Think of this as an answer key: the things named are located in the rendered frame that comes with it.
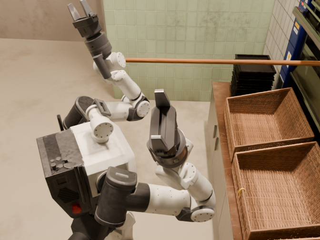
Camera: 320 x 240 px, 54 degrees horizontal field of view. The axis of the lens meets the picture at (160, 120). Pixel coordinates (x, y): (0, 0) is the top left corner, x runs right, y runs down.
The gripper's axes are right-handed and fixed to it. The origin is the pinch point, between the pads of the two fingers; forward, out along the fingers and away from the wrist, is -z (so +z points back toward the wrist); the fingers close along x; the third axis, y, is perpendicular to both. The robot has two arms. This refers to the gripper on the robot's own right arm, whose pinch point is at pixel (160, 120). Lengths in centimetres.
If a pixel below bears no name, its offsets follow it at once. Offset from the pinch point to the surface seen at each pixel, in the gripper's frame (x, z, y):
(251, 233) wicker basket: -5, 111, 28
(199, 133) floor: 110, 233, -3
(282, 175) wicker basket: 37, 146, 54
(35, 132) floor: 102, 206, -171
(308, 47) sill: 117, 118, 76
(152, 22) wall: 197, 161, -45
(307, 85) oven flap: 93, 128, 74
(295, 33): 136, 125, 71
